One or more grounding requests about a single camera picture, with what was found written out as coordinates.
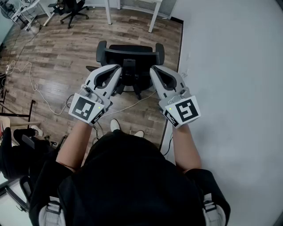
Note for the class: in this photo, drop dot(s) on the person's right forearm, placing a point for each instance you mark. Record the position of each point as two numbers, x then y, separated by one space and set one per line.
186 150

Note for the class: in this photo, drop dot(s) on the white rectangular desk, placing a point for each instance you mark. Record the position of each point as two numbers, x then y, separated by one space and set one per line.
154 19

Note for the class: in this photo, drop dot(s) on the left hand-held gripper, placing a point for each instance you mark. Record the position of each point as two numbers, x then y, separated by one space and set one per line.
85 108

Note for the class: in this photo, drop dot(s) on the white wall socket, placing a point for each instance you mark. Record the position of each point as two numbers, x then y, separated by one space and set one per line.
188 57
184 73

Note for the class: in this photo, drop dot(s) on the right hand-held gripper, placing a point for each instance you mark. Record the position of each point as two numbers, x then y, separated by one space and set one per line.
185 110

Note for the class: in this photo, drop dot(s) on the person's right white shoe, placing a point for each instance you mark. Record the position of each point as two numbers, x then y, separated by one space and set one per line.
139 133

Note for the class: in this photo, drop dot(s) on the person's left forearm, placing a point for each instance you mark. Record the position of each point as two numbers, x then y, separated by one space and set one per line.
73 145

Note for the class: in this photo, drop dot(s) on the black mesh office chair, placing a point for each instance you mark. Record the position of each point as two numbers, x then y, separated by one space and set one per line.
130 51

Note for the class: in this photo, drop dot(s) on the black metal stand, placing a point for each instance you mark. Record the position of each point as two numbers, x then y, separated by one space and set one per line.
31 110

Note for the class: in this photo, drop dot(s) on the black armrest office chair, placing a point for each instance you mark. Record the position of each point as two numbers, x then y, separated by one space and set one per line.
27 141

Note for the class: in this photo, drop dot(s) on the person's black clothing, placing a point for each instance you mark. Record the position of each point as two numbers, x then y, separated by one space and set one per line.
132 181

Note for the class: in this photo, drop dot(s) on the white metal-frame desk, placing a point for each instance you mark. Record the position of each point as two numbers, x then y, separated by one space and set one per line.
33 6

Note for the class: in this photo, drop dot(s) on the black high-back office chair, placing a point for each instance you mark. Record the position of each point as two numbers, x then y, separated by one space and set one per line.
74 8

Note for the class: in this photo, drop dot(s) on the white power strip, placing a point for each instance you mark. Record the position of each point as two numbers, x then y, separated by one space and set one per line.
7 68

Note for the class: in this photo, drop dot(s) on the person's left white shoe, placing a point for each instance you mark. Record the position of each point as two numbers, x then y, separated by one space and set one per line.
115 125

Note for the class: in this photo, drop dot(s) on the person's white shoe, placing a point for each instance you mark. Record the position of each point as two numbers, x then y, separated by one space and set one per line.
115 125
37 130
139 133

